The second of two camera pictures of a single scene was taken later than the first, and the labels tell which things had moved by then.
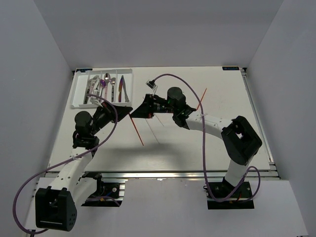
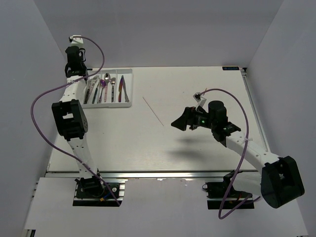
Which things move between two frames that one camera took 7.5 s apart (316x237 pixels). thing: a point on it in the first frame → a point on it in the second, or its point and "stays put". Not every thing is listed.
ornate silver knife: (126, 98) stays put
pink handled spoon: (106, 79) stays put
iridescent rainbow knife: (120, 89) stays put
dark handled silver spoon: (112, 80) stays put
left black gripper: (108, 110) → (81, 52)
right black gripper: (144, 110) → (187, 118)
